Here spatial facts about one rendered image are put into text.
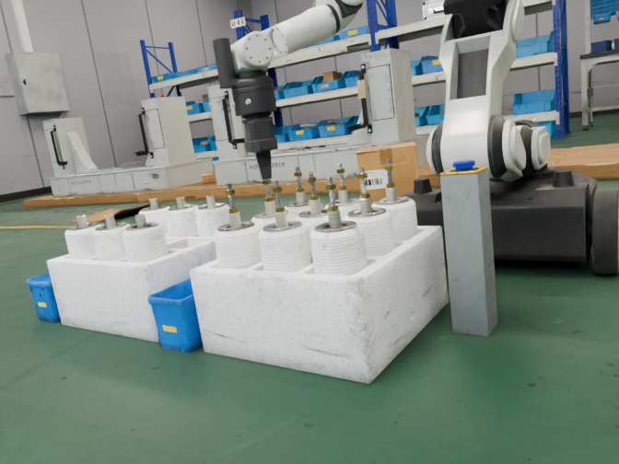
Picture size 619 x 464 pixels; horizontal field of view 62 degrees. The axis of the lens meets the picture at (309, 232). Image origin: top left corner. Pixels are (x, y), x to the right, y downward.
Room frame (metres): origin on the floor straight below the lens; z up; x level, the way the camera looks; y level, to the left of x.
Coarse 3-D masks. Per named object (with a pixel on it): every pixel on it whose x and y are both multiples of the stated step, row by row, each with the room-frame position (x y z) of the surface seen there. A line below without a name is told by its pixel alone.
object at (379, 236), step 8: (368, 216) 0.95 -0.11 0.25; (376, 216) 0.95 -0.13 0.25; (384, 216) 0.95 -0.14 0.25; (360, 224) 0.94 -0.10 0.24; (368, 224) 0.94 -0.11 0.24; (376, 224) 0.94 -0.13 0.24; (384, 224) 0.95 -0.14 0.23; (392, 224) 0.98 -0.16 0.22; (368, 232) 0.94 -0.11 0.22; (376, 232) 0.94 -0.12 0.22; (384, 232) 0.95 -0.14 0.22; (392, 232) 0.97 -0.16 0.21; (368, 240) 0.94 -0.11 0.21; (376, 240) 0.94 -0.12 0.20; (384, 240) 0.95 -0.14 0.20; (392, 240) 0.96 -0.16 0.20; (368, 248) 0.94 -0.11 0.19; (376, 248) 0.94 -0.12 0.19; (384, 248) 0.95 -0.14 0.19; (392, 248) 0.96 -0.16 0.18
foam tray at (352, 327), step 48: (432, 240) 1.05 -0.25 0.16; (240, 288) 0.93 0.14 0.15; (288, 288) 0.87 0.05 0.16; (336, 288) 0.81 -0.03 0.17; (384, 288) 0.86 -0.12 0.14; (432, 288) 1.03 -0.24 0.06; (240, 336) 0.94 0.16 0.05; (288, 336) 0.87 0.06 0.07; (336, 336) 0.82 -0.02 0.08; (384, 336) 0.84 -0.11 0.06
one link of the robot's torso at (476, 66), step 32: (512, 0) 1.30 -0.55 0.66; (448, 32) 1.33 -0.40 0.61; (512, 32) 1.24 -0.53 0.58; (448, 64) 1.26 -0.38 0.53; (480, 64) 1.27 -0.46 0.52; (448, 96) 1.23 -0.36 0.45; (480, 96) 1.18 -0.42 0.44; (448, 128) 1.19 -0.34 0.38; (480, 128) 1.14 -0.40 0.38; (448, 160) 1.17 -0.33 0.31; (480, 160) 1.13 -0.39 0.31
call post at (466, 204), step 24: (456, 192) 0.92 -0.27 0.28; (480, 192) 0.91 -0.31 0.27; (456, 216) 0.93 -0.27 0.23; (480, 216) 0.90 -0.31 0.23; (456, 240) 0.93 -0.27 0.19; (480, 240) 0.90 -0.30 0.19; (456, 264) 0.93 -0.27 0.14; (480, 264) 0.90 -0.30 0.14; (456, 288) 0.93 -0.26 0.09; (480, 288) 0.91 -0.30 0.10; (456, 312) 0.93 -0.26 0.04; (480, 312) 0.91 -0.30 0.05
